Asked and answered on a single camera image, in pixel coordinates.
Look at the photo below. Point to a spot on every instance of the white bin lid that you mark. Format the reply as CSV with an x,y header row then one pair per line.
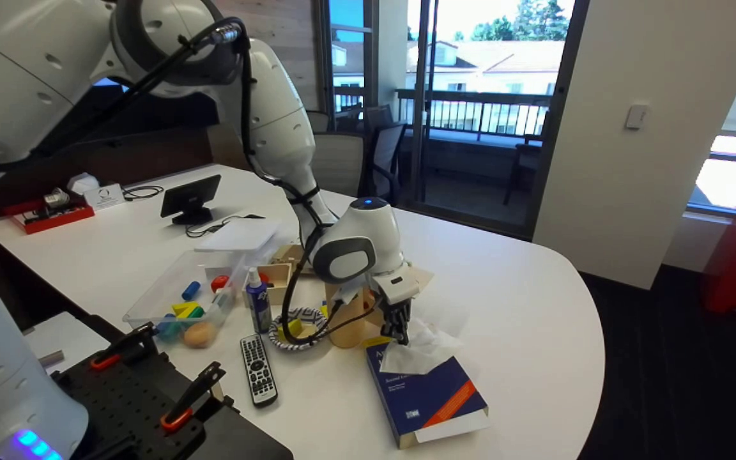
x,y
237,236

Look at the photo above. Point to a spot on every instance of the red tray with items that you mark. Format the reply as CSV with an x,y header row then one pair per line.
x,y
51,211

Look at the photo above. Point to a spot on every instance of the small wooden open box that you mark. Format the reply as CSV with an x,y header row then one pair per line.
x,y
276,282

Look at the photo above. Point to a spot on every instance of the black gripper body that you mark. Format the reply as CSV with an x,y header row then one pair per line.
x,y
393,313

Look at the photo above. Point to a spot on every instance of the wooden shape sorter cube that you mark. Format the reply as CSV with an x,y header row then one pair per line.
x,y
415,276

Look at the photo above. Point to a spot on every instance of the clear plastic bin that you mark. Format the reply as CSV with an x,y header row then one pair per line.
x,y
198,286

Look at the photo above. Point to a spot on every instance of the black clamp orange handle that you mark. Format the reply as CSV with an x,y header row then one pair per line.
x,y
130,345

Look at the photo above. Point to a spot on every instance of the tan plastic bottle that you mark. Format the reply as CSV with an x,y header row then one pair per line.
x,y
359,323

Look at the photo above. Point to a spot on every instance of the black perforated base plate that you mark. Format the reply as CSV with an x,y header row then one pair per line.
x,y
127,400

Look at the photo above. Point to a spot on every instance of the blue hardcover book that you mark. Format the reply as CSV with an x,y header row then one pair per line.
x,y
426,406

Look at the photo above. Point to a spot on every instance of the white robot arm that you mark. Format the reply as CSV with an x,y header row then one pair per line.
x,y
51,52

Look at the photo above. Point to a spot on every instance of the black remote control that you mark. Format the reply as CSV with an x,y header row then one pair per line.
x,y
259,374

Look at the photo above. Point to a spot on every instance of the black tablet stand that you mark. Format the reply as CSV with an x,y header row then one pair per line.
x,y
186,203

